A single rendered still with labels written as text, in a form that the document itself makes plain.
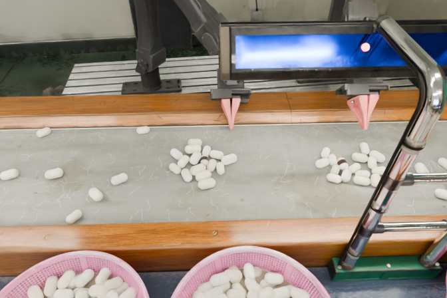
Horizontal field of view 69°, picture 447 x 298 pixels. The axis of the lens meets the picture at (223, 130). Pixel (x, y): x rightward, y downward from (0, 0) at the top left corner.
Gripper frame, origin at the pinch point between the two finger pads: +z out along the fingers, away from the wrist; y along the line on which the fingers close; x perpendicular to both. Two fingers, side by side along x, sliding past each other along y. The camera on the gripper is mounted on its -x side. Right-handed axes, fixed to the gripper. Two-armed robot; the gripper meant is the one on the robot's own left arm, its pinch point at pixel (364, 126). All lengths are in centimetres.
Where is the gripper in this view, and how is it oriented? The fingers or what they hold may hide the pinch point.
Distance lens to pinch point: 80.9
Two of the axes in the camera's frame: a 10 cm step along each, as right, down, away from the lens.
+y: 10.0, -0.2, 0.2
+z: 0.2, 9.9, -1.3
